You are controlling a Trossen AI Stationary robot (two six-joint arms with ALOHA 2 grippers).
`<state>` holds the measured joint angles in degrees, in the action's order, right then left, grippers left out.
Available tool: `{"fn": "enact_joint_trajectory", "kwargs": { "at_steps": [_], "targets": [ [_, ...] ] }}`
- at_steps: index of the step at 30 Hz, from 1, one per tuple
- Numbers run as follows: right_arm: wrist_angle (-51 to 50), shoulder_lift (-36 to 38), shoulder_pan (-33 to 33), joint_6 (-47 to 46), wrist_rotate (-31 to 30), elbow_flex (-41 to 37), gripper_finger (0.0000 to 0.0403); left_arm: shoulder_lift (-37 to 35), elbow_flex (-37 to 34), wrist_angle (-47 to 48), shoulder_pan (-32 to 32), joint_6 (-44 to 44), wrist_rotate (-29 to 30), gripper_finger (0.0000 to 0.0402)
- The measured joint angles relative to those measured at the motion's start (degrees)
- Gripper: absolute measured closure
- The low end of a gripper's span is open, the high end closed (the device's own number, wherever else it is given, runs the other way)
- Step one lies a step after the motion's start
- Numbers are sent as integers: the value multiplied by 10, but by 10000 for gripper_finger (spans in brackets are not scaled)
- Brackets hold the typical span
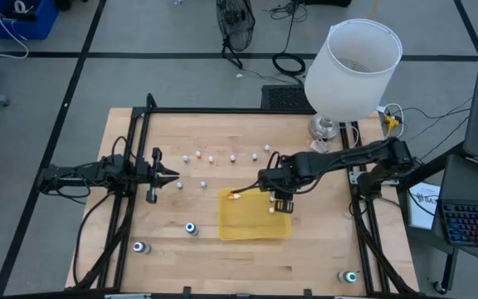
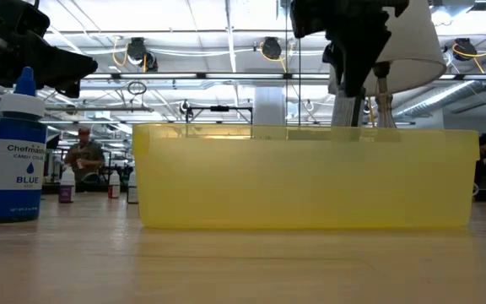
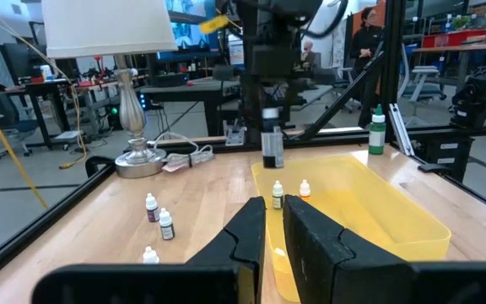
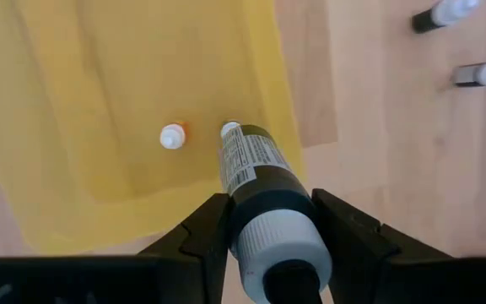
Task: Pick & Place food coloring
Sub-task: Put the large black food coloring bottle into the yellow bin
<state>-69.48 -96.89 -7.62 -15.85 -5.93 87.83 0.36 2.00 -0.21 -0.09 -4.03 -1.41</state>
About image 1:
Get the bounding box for yellow power plug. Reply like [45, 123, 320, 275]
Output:
[383, 115, 401, 133]

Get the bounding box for white floor cable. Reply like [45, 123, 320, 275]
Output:
[0, 0, 31, 60]

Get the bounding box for black aluminium table frame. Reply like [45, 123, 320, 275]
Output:
[72, 93, 421, 298]

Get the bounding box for white paper sheet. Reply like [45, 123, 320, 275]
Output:
[407, 181, 441, 231]

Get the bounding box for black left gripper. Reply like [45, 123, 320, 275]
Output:
[137, 147, 181, 204]

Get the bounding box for black coiled cable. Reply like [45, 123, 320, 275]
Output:
[271, 0, 309, 78]

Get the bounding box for black floor vent grille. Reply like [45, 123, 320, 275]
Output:
[261, 84, 317, 110]

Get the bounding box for laptop with backlit keyboard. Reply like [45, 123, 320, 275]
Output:
[432, 154, 478, 250]

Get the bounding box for large green food coloring bottle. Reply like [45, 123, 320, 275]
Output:
[337, 270, 359, 285]

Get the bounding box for black side desk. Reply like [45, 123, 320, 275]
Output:
[396, 140, 478, 296]

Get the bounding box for white lamp shade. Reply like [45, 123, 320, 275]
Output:
[304, 17, 404, 124]

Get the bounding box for black floor fan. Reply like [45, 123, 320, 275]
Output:
[216, 0, 256, 70]

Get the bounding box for silver lamp base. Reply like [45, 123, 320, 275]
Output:
[307, 111, 342, 141]

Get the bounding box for yellow translucent plastic bin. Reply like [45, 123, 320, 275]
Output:
[217, 187, 293, 242]

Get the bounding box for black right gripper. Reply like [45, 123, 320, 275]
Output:
[257, 164, 300, 214]

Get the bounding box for blue plastic crate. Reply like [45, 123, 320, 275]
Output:
[0, 0, 60, 42]

